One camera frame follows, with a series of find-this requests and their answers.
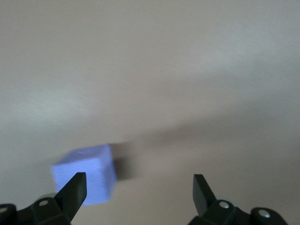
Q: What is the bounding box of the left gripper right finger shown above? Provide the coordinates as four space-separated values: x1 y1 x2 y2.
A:
188 173 288 225

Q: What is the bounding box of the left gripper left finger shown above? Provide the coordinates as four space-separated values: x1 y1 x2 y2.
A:
0 172 87 225

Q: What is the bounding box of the purple foam cube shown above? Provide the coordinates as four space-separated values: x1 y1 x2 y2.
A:
51 143 118 207

